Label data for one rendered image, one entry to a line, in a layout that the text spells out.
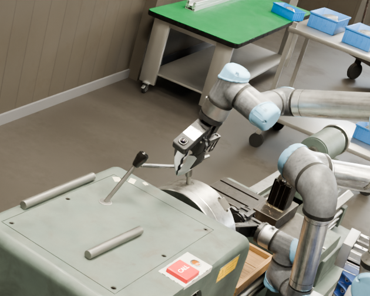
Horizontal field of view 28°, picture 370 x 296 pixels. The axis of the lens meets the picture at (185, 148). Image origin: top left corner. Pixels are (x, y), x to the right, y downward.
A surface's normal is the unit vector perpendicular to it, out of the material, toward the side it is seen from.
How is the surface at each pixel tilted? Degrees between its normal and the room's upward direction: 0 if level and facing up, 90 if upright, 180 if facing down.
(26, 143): 0
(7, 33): 90
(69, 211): 0
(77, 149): 0
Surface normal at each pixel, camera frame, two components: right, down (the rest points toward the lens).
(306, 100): -0.55, -0.25
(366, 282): -0.59, 0.30
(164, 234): 0.26, -0.88
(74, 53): 0.87, 0.40
